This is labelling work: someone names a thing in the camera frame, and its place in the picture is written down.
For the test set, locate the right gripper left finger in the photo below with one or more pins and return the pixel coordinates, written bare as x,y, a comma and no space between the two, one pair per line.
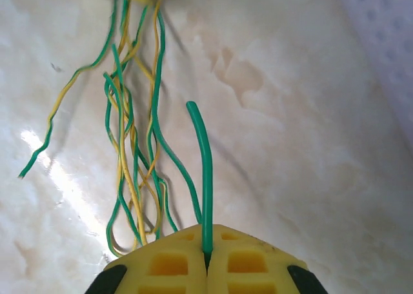
151,268

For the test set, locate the lavender plastic basket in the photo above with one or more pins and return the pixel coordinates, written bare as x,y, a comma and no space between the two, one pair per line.
387,33

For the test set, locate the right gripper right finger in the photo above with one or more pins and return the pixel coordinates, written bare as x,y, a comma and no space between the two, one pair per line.
258,268

